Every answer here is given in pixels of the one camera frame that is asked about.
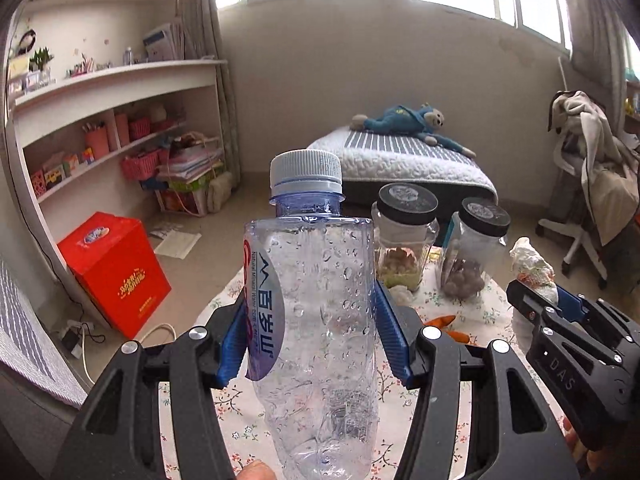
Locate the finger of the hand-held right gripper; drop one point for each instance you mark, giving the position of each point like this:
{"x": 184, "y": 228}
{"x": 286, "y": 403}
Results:
{"x": 575, "y": 305}
{"x": 530, "y": 305}

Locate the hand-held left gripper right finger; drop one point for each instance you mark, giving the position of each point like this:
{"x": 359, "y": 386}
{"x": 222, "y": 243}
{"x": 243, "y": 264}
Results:
{"x": 395, "y": 342}

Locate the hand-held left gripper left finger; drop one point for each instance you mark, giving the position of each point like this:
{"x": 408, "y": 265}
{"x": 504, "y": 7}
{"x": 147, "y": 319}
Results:
{"x": 232, "y": 355}

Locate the white printed wrapper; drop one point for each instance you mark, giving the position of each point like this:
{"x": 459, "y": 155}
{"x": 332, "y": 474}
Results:
{"x": 532, "y": 265}

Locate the clear plastic water bottle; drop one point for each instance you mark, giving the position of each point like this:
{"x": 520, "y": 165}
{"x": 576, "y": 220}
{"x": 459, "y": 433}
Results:
{"x": 320, "y": 310}

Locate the person's right hand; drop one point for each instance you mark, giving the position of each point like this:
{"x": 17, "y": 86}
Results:
{"x": 580, "y": 442}

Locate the person's left hand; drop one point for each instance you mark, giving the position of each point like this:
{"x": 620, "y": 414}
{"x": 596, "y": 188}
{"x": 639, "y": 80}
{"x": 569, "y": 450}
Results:
{"x": 256, "y": 472}

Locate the floral tablecloth covered table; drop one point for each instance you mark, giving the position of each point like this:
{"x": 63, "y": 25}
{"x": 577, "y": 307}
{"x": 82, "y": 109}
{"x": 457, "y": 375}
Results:
{"x": 492, "y": 320}

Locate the yellow orange snack packet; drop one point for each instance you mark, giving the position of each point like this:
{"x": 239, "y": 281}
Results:
{"x": 447, "y": 327}

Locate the jar with brown balls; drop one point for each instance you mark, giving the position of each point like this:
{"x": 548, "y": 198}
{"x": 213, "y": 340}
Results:
{"x": 470, "y": 260}

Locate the white grey office chair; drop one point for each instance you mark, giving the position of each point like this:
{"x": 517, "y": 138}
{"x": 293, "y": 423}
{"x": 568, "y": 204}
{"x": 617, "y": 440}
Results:
{"x": 575, "y": 230}

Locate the jar with pale snacks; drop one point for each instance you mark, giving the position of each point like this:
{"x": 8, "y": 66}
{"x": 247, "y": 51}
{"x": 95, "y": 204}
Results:
{"x": 402, "y": 255}

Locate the papers on floor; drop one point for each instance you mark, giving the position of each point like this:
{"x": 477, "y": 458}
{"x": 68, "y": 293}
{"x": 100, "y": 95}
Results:
{"x": 177, "y": 242}

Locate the red cardboard box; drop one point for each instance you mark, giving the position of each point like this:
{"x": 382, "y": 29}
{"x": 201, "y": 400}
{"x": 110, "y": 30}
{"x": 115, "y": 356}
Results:
{"x": 117, "y": 275}

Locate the beige blanket with dark trim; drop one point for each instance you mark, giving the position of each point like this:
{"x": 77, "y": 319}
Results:
{"x": 600, "y": 160}

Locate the mattress with striped cover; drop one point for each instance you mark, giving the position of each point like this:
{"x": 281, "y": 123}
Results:
{"x": 360, "y": 192}

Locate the white power strip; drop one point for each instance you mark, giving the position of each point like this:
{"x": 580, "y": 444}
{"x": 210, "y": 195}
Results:
{"x": 75, "y": 337}

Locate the white fuzzy bag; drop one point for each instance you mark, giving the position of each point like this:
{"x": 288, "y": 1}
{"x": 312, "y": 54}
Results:
{"x": 220, "y": 192}

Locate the striped quilted cover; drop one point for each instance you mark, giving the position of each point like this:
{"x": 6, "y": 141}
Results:
{"x": 400, "y": 160}

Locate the stack of workbooks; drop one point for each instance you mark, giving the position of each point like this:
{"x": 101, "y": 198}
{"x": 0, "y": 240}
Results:
{"x": 192, "y": 165}

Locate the grey patterned bedding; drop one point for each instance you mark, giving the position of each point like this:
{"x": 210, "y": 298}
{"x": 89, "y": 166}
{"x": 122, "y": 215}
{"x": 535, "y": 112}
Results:
{"x": 30, "y": 330}

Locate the pink plastic basket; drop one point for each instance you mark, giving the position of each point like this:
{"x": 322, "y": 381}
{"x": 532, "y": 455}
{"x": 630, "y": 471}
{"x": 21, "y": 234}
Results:
{"x": 141, "y": 166}

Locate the blue monkey plush toy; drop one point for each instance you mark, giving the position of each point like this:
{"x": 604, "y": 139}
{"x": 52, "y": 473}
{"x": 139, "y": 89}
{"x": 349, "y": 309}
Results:
{"x": 400, "y": 120}

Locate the small pink basket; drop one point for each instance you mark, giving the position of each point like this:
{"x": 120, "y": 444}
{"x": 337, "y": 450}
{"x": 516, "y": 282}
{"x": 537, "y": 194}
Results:
{"x": 140, "y": 129}

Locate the pink pen holder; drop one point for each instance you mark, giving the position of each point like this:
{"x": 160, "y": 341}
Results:
{"x": 96, "y": 142}

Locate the white curved bookshelf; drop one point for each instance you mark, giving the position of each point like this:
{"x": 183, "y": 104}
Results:
{"x": 125, "y": 80}

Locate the grey curtain beside desk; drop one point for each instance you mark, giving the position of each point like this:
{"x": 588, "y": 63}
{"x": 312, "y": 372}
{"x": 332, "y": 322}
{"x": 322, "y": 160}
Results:
{"x": 595, "y": 10}

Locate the white blue booklet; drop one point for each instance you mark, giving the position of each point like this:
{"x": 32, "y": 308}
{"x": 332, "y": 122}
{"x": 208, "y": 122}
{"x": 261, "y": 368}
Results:
{"x": 162, "y": 42}

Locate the grey curtain beside bookshelf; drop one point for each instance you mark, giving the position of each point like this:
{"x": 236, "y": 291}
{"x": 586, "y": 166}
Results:
{"x": 202, "y": 35}

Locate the small potted plant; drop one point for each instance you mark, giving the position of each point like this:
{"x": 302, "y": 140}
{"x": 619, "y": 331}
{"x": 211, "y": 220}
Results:
{"x": 41, "y": 60}

